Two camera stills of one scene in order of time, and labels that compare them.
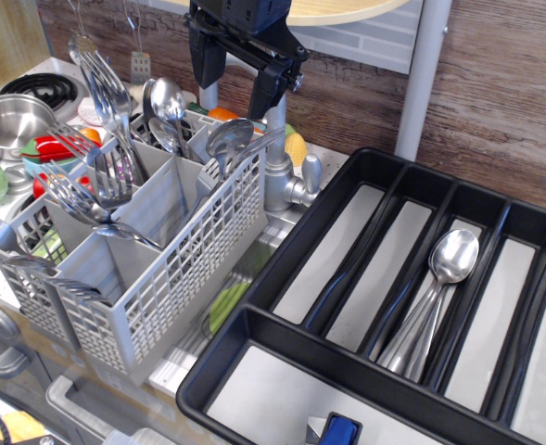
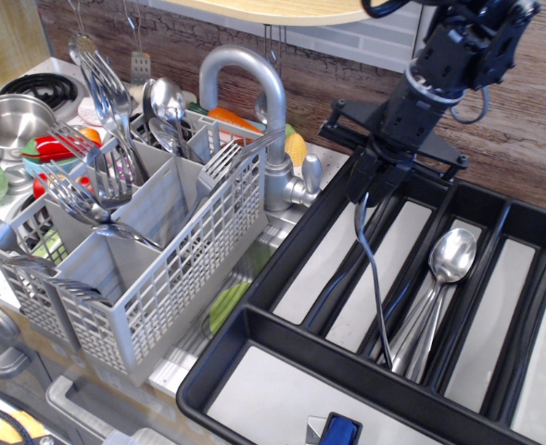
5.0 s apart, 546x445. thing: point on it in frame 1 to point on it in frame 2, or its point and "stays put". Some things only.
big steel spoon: [227, 138] to [364, 226]
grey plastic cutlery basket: [108, 259] stays put
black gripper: [257, 31] to [397, 127]
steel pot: [5, 121] stays put
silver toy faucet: [281, 187] stays put
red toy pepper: [49, 148] stays put
